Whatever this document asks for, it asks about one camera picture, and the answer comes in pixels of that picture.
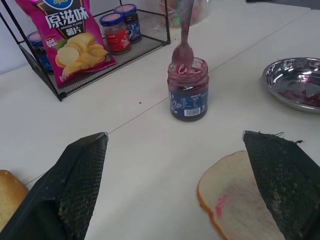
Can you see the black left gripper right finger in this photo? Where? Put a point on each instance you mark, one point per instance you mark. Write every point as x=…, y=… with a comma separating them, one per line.
x=282, y=185

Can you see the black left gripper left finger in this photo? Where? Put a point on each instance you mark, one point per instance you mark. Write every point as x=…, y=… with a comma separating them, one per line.
x=67, y=190

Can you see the jam-smeared metal spoon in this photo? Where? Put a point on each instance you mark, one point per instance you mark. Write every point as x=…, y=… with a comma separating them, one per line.
x=184, y=37

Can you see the white bread slice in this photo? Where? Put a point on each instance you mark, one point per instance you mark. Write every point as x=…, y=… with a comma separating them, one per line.
x=232, y=197

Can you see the golden bread loaf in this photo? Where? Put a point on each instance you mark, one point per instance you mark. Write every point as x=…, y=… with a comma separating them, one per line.
x=11, y=192

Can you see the open blueberry jam jar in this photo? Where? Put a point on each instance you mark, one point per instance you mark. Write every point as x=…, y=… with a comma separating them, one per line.
x=188, y=92

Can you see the blue label jam jar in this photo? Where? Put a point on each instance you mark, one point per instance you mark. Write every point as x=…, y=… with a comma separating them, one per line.
x=37, y=50
x=130, y=23

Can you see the red label jam jar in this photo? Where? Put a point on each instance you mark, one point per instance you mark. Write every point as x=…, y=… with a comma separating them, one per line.
x=115, y=35

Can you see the silver metal bowl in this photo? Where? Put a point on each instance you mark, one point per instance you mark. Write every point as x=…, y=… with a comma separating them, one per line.
x=292, y=82

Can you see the magenta potato chips bag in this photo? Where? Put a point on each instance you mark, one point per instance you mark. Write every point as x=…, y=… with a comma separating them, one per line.
x=75, y=42

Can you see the clear plastic candy container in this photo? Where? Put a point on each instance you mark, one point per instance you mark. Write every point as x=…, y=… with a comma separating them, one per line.
x=182, y=12

